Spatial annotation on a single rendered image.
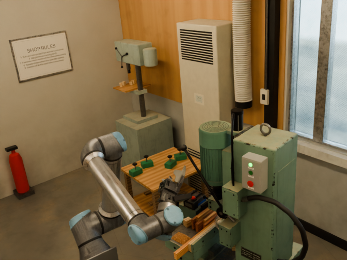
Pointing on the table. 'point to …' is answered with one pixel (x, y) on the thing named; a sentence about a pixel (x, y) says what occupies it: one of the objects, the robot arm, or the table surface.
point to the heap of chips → (180, 238)
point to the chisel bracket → (213, 204)
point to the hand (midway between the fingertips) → (178, 171)
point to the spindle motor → (213, 149)
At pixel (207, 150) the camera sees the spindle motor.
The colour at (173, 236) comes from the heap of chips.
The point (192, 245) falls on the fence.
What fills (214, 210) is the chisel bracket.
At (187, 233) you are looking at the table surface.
